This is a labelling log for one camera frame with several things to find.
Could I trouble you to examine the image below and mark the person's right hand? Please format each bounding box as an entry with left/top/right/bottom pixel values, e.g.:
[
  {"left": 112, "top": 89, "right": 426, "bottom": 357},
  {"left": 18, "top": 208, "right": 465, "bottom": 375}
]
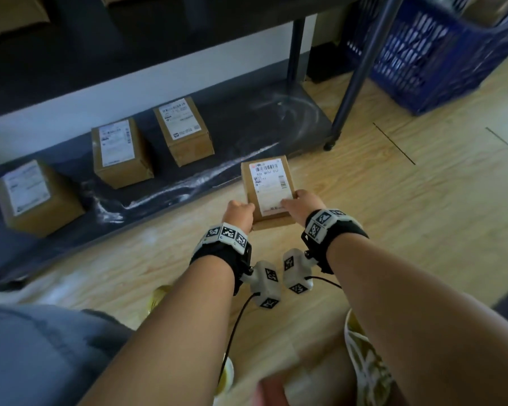
[{"left": 281, "top": 189, "right": 327, "bottom": 228}]

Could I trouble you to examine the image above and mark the person's left hand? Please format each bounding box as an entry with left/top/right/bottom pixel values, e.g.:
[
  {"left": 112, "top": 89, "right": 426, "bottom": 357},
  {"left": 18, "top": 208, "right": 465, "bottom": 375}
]
[{"left": 222, "top": 200, "right": 256, "bottom": 235}]

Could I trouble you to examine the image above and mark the group of brown cardboard boxes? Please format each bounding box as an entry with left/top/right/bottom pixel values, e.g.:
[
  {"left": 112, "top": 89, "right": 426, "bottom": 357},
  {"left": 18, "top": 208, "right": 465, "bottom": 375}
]
[{"left": 0, "top": 96, "right": 216, "bottom": 238}]

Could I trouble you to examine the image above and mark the dark metal shelf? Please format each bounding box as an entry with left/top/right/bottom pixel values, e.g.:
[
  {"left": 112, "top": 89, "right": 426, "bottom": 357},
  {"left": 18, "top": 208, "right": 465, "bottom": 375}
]
[{"left": 0, "top": 0, "right": 407, "bottom": 292}]

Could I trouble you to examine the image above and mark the person's left forearm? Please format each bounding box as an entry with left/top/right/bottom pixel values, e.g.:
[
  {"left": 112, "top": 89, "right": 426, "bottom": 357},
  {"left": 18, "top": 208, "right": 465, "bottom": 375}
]
[{"left": 78, "top": 255, "right": 238, "bottom": 406}]

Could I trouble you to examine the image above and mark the person's right forearm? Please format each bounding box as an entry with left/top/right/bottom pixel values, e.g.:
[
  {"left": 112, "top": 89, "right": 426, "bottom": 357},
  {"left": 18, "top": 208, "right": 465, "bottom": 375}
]
[{"left": 326, "top": 234, "right": 508, "bottom": 406}]

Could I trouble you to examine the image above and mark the person's blue jeans leg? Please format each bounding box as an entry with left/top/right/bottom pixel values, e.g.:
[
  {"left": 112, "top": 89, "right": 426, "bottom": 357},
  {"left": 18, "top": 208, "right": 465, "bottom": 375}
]
[{"left": 0, "top": 304, "right": 134, "bottom": 406}]

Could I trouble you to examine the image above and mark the black marker wristband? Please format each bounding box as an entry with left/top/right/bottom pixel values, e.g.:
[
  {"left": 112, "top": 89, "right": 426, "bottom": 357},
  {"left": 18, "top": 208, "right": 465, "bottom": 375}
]
[
  {"left": 189, "top": 223, "right": 253, "bottom": 294},
  {"left": 301, "top": 208, "right": 370, "bottom": 275}
]

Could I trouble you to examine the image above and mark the white marker cube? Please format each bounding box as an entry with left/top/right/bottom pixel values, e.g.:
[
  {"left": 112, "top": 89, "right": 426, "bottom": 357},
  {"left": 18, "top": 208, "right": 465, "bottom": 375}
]
[{"left": 282, "top": 248, "right": 315, "bottom": 294}]

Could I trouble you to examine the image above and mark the pink plastic stool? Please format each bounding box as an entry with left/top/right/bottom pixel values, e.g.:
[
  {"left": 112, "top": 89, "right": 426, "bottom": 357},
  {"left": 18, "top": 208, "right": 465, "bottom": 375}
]
[{"left": 256, "top": 376, "right": 290, "bottom": 406}]

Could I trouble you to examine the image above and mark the blue plastic crate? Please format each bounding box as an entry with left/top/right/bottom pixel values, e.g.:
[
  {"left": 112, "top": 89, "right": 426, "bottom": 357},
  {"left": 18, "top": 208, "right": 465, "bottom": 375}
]
[{"left": 345, "top": 0, "right": 508, "bottom": 116}]

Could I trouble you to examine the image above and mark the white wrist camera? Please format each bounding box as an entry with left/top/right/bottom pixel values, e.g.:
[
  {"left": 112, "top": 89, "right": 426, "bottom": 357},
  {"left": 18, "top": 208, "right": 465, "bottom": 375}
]
[{"left": 243, "top": 261, "right": 282, "bottom": 310}]

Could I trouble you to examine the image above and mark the black camera cable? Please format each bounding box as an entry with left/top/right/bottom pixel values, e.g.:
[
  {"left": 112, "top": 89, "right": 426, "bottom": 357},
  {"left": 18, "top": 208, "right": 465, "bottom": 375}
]
[
  {"left": 218, "top": 291, "right": 261, "bottom": 383},
  {"left": 304, "top": 276, "right": 343, "bottom": 290}
]

